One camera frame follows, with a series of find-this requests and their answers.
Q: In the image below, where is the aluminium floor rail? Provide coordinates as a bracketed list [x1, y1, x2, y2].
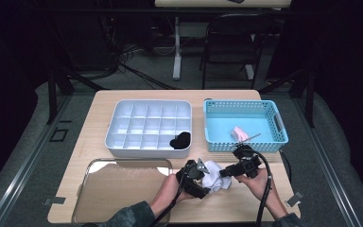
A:
[291, 94, 363, 227]
[0, 94, 74, 227]

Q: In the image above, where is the white sock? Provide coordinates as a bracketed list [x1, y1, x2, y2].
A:
[201, 160, 233, 194]

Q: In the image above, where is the grey tape piece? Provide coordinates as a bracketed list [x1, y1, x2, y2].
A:
[43, 196, 66, 206]
[285, 190, 305, 207]

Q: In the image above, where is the person's right hand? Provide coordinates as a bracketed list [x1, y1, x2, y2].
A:
[234, 168, 275, 201]

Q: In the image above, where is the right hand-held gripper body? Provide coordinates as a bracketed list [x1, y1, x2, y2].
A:
[233, 132, 263, 179]

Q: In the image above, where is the black sock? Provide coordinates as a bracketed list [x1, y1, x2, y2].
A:
[169, 131, 192, 150]

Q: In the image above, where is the blue perforated plastic basket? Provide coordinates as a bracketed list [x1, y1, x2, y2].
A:
[202, 99, 289, 153]

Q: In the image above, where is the black metal stand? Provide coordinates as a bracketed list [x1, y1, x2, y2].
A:
[46, 67, 107, 126]
[258, 67, 316, 129]

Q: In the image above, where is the pink sock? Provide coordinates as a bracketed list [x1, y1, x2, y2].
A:
[231, 126, 251, 143]

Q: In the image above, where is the black folding chair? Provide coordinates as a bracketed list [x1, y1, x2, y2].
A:
[199, 12, 273, 90]

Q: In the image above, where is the dark curtain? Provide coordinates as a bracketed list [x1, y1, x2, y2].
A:
[0, 0, 50, 197]
[311, 0, 363, 202]

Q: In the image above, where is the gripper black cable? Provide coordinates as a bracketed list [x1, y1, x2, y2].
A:
[249, 148, 273, 227]
[149, 185, 183, 227]

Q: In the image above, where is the white compartment organizer box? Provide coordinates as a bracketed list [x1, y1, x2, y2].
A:
[104, 99, 193, 159]

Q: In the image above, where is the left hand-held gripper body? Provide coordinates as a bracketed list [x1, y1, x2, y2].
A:
[175, 158, 211, 193]

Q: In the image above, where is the black floor cable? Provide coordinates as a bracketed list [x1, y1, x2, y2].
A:
[117, 61, 178, 91]

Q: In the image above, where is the person's left hand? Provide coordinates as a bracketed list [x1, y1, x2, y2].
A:
[160, 173, 188, 204]

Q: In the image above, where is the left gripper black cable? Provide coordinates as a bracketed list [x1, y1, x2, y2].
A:
[149, 185, 183, 227]

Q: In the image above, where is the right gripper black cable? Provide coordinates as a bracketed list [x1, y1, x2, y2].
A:
[249, 148, 273, 227]

